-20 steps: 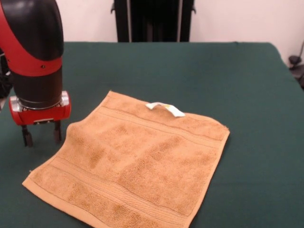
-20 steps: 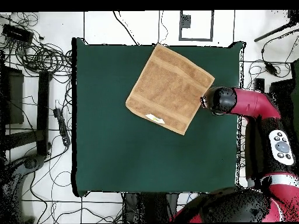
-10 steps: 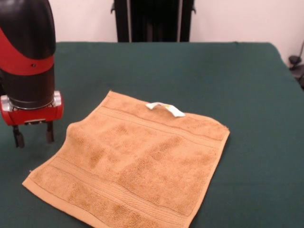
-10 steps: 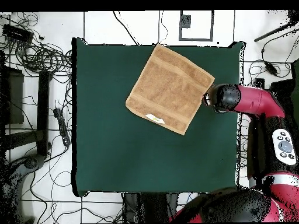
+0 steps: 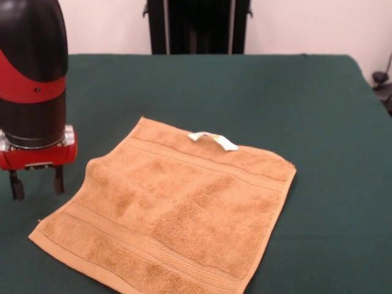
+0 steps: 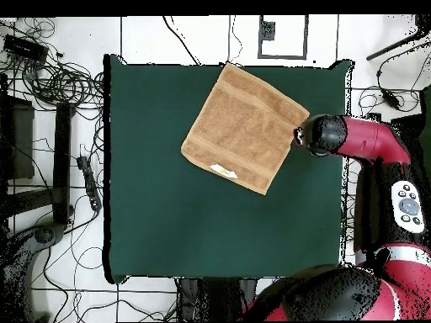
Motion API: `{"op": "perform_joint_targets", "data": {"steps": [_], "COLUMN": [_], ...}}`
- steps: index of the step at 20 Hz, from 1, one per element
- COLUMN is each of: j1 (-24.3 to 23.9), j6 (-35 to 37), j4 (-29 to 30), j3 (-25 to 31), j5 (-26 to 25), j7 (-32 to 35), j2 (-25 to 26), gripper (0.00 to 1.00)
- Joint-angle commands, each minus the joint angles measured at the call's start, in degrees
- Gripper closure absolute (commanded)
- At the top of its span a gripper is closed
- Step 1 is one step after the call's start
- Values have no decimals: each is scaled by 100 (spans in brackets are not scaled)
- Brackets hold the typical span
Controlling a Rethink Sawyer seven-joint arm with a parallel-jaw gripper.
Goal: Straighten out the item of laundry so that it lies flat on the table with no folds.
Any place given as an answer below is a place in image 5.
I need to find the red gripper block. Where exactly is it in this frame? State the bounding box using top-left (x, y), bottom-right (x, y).
top-left (0, 124), bottom-right (78, 202)

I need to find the tan terry towel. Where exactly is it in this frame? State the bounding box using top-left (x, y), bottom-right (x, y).
top-left (28, 115), bottom-right (297, 294)

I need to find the dark green table cloth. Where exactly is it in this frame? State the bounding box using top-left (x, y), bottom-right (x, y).
top-left (0, 53), bottom-right (392, 294)

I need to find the black floor stand base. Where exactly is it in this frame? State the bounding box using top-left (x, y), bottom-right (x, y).
top-left (372, 72), bottom-right (392, 116)

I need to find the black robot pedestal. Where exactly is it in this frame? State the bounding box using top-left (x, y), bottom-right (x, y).
top-left (142, 0), bottom-right (254, 55)

